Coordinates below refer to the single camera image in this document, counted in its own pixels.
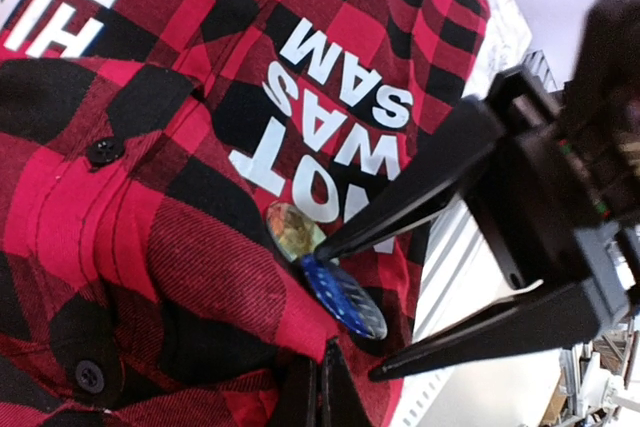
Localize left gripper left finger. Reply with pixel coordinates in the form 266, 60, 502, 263
267, 356, 319, 427

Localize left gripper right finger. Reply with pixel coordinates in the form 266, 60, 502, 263
319, 339, 373, 427

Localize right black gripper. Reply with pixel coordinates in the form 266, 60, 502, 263
314, 66, 639, 332

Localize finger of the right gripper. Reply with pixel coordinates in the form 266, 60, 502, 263
369, 280, 600, 382

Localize red black plaid shirt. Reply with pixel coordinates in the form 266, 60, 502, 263
1, 0, 490, 426

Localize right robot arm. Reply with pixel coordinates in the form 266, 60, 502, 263
315, 0, 639, 382

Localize blue round badge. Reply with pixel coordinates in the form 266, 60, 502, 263
298, 254, 388, 340

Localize green orange round badge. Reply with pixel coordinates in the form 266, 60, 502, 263
265, 202, 326, 263

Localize aluminium front rail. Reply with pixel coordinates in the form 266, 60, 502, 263
391, 200, 560, 426

